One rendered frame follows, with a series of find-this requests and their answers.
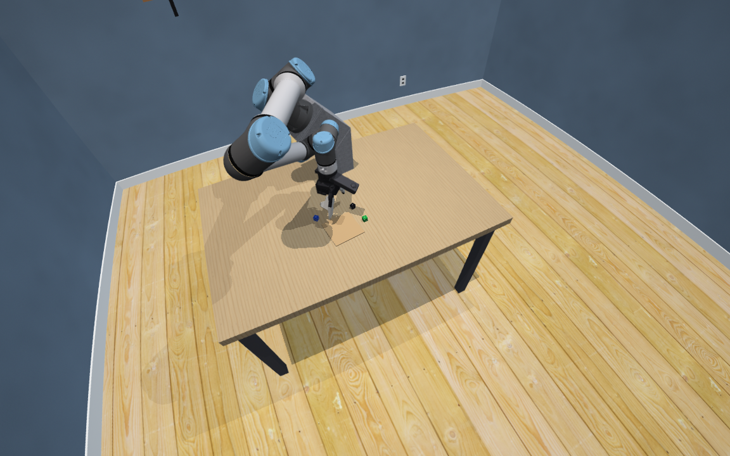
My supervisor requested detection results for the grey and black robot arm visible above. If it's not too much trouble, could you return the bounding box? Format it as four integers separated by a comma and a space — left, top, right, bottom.
223, 58, 339, 181

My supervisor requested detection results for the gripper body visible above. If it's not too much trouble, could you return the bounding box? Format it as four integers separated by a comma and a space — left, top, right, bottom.
315, 167, 340, 196

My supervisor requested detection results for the tan square mat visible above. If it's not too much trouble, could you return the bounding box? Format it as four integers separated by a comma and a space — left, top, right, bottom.
321, 212, 364, 246

